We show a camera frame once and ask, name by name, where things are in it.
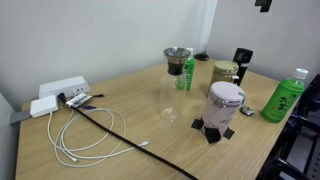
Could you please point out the black chair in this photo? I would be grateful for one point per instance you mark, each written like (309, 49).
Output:
(300, 140)

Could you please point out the black thermos flask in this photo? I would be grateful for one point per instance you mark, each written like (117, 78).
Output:
(242, 56)

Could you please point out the small green plastic bottle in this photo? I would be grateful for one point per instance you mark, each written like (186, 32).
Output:
(190, 71)

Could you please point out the green tea bottle white cap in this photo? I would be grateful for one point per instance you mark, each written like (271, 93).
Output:
(281, 100)

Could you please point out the small round metal object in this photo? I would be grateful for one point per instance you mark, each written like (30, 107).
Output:
(247, 111)

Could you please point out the white plastic packet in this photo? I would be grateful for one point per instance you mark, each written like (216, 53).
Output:
(78, 99)

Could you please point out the transparent glass carafe bottle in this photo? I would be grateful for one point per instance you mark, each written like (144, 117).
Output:
(171, 100)

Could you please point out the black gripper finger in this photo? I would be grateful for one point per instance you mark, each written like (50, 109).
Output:
(264, 4)

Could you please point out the white power strip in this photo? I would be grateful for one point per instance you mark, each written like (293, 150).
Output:
(63, 86)

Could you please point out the white power adapter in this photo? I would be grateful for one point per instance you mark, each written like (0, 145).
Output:
(44, 106)

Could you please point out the glass jar with beige lid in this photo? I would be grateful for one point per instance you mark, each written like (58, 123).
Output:
(224, 75)

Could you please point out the black computer mouse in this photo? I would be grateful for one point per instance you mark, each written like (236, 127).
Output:
(202, 56)

